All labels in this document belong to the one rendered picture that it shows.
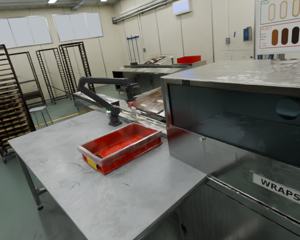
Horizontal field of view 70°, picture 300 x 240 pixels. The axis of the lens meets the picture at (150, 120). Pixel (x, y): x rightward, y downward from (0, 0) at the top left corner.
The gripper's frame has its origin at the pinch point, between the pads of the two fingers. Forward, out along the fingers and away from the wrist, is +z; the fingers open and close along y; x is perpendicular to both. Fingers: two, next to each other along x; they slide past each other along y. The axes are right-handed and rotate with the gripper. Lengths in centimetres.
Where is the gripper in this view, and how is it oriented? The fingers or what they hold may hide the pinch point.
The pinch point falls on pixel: (132, 107)
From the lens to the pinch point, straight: 202.9
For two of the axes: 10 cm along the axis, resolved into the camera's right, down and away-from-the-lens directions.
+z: 1.7, 9.2, 3.5
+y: 8.0, -3.3, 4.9
